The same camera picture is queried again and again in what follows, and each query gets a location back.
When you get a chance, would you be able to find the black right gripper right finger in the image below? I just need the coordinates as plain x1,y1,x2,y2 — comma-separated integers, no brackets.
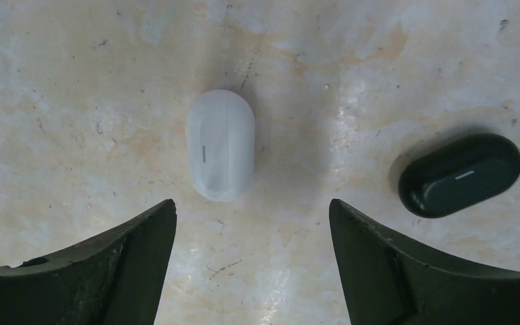
329,199,520,324

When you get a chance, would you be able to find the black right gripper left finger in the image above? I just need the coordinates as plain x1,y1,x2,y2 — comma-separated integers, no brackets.
0,199,177,324

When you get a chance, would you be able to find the white earbud charging case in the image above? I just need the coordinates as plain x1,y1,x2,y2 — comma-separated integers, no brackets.
186,89,255,202

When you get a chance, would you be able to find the black earbud charging case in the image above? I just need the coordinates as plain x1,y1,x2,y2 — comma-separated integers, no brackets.
397,133,520,219

